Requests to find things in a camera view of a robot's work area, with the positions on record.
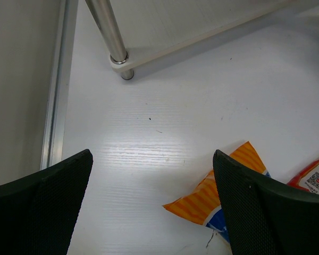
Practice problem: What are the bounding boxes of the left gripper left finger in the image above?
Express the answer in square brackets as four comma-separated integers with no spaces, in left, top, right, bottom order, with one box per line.
[0,149,93,254]

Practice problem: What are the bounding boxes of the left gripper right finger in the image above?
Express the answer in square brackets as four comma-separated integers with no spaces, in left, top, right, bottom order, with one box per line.
[213,150,319,254]

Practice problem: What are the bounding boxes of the blue orange pasta bag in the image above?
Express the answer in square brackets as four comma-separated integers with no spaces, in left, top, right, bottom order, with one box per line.
[163,141,270,242]

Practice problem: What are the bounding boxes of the white two-tier shelf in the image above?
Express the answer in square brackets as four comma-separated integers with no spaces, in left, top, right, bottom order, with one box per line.
[86,1,319,80]

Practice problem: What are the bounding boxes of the red clear spaghetti bag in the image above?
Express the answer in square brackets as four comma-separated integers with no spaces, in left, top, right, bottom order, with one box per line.
[287,159,319,194]

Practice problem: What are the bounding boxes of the aluminium table edge rail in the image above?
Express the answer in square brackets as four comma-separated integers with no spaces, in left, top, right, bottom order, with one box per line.
[40,1,79,169]

